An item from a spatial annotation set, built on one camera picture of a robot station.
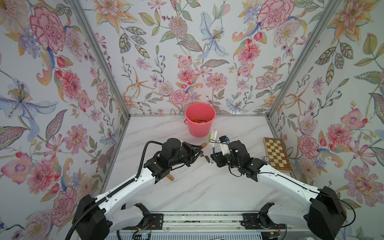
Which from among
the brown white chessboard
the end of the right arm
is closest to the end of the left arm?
the end of the right arm

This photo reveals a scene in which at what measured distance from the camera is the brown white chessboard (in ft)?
3.03

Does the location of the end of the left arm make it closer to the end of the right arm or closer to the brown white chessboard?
the end of the right arm
